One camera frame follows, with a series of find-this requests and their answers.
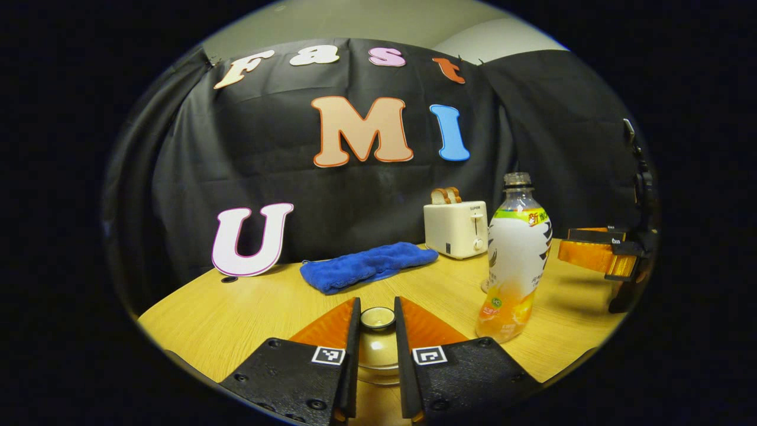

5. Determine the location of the black backdrop cloth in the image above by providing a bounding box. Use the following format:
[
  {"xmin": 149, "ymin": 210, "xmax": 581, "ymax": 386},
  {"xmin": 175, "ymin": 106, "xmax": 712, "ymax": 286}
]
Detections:
[{"xmin": 102, "ymin": 38, "xmax": 657, "ymax": 314}]

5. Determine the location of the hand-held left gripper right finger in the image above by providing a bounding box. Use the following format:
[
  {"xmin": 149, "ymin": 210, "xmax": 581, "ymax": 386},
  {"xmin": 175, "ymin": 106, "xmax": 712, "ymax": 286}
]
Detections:
[{"xmin": 394, "ymin": 296, "xmax": 542, "ymax": 424}]

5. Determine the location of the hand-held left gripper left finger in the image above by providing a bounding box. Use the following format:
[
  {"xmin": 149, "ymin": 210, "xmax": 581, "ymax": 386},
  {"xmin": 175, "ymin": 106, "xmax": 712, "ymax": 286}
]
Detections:
[{"xmin": 218, "ymin": 297, "xmax": 362, "ymax": 425}]

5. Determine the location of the clear water bottle white label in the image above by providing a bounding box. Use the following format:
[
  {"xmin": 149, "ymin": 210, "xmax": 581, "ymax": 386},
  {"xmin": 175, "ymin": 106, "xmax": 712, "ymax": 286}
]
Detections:
[{"xmin": 475, "ymin": 172, "xmax": 553, "ymax": 344}]

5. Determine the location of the white toaster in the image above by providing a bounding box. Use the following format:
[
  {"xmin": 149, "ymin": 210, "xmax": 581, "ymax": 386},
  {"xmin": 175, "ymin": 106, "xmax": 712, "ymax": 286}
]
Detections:
[{"xmin": 423, "ymin": 201, "xmax": 489, "ymax": 260}]

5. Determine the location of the blue towel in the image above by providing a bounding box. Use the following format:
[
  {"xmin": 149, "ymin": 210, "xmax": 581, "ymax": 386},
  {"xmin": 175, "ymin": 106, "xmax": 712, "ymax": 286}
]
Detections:
[{"xmin": 300, "ymin": 242, "xmax": 439, "ymax": 295}]

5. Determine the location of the cream teacup lid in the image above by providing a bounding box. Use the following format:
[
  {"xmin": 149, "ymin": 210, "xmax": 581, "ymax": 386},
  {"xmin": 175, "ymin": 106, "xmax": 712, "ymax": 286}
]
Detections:
[{"xmin": 358, "ymin": 306, "xmax": 400, "ymax": 373}]

